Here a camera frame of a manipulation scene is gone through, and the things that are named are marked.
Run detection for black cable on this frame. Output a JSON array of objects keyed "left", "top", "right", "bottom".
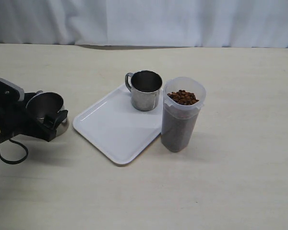
[{"left": 0, "top": 139, "right": 29, "bottom": 165}]

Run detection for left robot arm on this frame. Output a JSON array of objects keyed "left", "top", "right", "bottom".
[{"left": 0, "top": 78, "right": 68, "bottom": 144}]

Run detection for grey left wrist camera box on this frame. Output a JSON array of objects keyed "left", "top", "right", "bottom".
[{"left": 0, "top": 78, "right": 24, "bottom": 103}]

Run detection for white plastic tray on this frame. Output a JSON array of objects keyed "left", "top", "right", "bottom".
[{"left": 72, "top": 84, "right": 163, "bottom": 165}]

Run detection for white curtain backdrop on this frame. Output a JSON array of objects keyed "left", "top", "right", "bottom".
[{"left": 0, "top": 0, "right": 288, "bottom": 48}]

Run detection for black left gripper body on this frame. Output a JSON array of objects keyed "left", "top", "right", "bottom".
[{"left": 0, "top": 92, "right": 56, "bottom": 142}]

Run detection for translucent plastic pitcher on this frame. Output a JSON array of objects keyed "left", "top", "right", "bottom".
[{"left": 161, "top": 77, "right": 206, "bottom": 152}]

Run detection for steel mug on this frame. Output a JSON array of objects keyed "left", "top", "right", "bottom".
[
  {"left": 124, "top": 70, "right": 163, "bottom": 112},
  {"left": 26, "top": 91, "right": 69, "bottom": 137}
]

